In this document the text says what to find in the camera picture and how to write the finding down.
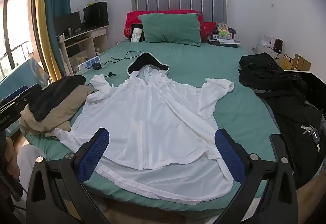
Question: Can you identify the person's left hand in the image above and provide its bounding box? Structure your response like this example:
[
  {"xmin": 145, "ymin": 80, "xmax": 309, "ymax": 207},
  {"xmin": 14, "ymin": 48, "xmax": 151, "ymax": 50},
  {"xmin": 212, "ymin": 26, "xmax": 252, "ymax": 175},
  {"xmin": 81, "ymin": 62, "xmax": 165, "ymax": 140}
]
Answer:
[{"xmin": 4, "ymin": 136, "xmax": 21, "ymax": 176}]

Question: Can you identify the yellow curtain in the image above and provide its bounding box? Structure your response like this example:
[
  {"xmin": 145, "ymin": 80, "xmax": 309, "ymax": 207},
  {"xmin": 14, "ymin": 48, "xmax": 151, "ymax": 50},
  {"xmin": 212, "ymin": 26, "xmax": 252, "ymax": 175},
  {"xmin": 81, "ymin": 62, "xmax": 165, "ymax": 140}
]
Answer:
[{"xmin": 36, "ymin": 0, "xmax": 65, "ymax": 83}]

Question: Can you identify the bed with green sheet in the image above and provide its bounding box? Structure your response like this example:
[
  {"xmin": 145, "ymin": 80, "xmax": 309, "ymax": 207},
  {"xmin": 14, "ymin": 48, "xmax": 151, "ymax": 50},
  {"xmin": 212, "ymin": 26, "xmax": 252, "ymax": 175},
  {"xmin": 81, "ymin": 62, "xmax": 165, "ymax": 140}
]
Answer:
[{"xmin": 24, "ymin": 38, "xmax": 326, "ymax": 219}]

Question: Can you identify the pile of books and papers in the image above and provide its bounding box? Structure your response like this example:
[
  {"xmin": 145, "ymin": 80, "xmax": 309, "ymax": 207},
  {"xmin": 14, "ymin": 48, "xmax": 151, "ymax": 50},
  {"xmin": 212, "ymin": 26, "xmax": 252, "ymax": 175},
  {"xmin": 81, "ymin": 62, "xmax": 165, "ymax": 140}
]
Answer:
[{"xmin": 207, "ymin": 33, "xmax": 241, "ymax": 48}]

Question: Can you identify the green pillow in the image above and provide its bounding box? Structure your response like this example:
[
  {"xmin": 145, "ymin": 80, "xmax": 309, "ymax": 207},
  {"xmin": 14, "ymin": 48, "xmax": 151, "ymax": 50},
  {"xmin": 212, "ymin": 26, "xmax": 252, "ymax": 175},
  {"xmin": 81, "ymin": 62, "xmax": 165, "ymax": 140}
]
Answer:
[{"xmin": 138, "ymin": 12, "xmax": 202, "ymax": 47}]

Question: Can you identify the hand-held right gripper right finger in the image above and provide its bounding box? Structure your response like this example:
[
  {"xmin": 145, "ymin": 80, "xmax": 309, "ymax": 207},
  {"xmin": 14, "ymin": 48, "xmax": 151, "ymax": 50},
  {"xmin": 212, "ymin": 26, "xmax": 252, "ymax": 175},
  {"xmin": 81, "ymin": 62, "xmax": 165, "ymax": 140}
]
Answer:
[{"xmin": 214, "ymin": 128, "xmax": 298, "ymax": 224}]

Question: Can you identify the green yellow packet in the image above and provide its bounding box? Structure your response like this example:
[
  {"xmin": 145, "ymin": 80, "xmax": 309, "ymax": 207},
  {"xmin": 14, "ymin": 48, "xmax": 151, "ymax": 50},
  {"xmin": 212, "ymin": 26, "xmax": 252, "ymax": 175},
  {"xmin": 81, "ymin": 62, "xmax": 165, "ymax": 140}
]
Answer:
[{"xmin": 217, "ymin": 22, "xmax": 231, "ymax": 36}]

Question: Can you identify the white packet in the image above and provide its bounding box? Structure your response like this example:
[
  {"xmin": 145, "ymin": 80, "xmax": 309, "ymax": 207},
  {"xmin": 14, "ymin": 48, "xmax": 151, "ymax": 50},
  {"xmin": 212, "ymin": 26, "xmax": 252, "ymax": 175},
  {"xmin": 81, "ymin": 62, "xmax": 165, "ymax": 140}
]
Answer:
[{"xmin": 131, "ymin": 29, "xmax": 143, "ymax": 42}]

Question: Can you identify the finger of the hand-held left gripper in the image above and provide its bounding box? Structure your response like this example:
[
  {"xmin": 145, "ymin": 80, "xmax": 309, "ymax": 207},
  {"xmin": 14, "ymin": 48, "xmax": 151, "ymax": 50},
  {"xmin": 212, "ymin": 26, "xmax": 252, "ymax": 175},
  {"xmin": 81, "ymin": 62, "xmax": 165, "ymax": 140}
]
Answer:
[
  {"xmin": 5, "ymin": 86, "xmax": 28, "ymax": 101},
  {"xmin": 22, "ymin": 83, "xmax": 42, "ymax": 107}
]

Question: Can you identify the black tablet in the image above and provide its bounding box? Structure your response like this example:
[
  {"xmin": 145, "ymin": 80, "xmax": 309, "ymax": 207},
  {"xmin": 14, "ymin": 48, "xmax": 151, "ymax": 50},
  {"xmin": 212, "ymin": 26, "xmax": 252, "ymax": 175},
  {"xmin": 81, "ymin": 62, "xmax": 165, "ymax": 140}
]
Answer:
[{"xmin": 130, "ymin": 23, "xmax": 145, "ymax": 42}]

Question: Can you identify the small red pillow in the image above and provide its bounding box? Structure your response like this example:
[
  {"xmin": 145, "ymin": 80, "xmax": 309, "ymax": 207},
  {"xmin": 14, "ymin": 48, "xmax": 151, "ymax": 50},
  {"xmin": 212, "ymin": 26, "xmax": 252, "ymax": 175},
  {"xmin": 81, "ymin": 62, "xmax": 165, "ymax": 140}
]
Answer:
[{"xmin": 201, "ymin": 22, "xmax": 217, "ymax": 42}]

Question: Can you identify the key bunch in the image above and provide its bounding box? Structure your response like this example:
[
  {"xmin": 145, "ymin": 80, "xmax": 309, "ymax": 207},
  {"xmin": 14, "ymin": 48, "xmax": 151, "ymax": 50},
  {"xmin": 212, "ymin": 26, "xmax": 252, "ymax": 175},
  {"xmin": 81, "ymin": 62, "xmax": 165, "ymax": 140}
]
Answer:
[{"xmin": 301, "ymin": 124, "xmax": 320, "ymax": 144}]

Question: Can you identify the black cable with plug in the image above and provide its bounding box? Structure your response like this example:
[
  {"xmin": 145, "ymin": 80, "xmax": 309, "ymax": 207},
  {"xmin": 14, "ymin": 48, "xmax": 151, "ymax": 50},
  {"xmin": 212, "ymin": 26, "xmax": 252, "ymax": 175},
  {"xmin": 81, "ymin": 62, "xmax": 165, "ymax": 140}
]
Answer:
[{"xmin": 85, "ymin": 72, "xmax": 117, "ymax": 86}]

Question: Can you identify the white bedside cabinet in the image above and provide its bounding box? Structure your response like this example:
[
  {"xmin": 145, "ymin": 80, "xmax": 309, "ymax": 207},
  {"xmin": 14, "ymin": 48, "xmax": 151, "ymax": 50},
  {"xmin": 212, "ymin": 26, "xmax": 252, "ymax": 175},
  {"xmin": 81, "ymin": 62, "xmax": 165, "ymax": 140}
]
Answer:
[{"xmin": 255, "ymin": 34, "xmax": 284, "ymax": 61}]

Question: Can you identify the black charging cable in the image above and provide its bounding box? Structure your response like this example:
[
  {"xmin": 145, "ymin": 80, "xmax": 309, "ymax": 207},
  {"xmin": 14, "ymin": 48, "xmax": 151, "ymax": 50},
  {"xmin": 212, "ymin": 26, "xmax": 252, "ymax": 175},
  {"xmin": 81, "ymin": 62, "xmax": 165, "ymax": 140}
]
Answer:
[{"xmin": 100, "ymin": 50, "xmax": 140, "ymax": 67}]

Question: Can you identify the white blue power strip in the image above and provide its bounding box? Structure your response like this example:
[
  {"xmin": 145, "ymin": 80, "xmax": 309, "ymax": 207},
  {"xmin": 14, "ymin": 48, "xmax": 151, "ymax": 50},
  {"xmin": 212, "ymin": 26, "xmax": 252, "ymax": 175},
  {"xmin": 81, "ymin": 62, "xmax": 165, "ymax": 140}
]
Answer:
[{"xmin": 78, "ymin": 55, "xmax": 101, "ymax": 73}]

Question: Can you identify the teal printed board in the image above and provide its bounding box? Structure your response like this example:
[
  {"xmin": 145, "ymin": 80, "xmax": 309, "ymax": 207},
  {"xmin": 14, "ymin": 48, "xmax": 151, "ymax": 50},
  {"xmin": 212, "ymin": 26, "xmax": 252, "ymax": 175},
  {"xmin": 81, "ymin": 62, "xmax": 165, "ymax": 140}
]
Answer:
[{"xmin": 0, "ymin": 57, "xmax": 49, "ymax": 102}]

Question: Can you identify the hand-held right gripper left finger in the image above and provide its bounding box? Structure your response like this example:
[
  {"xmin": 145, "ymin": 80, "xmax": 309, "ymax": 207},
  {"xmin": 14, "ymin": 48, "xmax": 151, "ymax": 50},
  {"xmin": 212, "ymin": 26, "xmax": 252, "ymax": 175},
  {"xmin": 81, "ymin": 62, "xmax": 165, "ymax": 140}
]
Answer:
[{"xmin": 25, "ymin": 127, "xmax": 110, "ymax": 224}]

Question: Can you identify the black clothes pile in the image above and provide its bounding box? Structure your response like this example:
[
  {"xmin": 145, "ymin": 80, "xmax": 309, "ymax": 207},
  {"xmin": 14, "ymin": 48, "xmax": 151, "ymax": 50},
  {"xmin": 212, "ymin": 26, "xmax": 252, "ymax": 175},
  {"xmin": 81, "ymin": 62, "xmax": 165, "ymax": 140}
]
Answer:
[{"xmin": 238, "ymin": 52, "xmax": 326, "ymax": 189}]

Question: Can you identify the light wooden desk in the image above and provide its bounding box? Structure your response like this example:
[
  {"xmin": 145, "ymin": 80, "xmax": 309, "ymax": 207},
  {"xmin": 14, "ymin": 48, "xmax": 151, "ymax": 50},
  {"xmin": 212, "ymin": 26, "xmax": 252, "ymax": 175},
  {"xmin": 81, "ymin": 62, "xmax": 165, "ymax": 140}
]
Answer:
[{"xmin": 57, "ymin": 24, "xmax": 109, "ymax": 79}]

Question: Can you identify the white hooded jacket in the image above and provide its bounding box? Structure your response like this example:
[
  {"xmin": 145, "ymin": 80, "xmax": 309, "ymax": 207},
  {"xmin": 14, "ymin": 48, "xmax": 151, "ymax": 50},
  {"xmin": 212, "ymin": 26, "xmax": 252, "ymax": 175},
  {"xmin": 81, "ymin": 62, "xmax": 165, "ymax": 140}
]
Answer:
[{"xmin": 54, "ymin": 52, "xmax": 235, "ymax": 205}]

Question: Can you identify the large red pillow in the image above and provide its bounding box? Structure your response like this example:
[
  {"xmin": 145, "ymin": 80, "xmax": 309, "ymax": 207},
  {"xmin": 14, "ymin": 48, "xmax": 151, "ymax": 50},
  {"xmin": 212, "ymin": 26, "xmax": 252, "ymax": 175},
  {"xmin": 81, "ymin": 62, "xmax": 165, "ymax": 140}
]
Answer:
[{"xmin": 124, "ymin": 10, "xmax": 203, "ymax": 38}]

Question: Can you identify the window with black frame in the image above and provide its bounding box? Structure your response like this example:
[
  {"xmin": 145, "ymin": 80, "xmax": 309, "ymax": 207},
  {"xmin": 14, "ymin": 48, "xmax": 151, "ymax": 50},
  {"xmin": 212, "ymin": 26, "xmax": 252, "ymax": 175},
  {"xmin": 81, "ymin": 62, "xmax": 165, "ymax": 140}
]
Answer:
[{"xmin": 0, "ymin": 0, "xmax": 37, "ymax": 79}]

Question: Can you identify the black monitor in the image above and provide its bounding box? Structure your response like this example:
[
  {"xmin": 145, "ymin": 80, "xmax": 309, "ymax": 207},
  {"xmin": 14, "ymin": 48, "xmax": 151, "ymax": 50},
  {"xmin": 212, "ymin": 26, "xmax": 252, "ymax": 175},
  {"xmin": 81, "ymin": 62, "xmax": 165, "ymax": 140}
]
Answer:
[{"xmin": 55, "ymin": 11, "xmax": 82, "ymax": 35}]

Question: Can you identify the black computer tower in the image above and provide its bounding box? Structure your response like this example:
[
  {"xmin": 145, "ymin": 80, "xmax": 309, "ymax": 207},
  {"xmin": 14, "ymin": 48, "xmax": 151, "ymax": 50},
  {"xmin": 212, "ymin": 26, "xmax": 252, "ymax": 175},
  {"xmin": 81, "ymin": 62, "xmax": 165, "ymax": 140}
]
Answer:
[{"xmin": 84, "ymin": 1, "xmax": 109, "ymax": 27}]

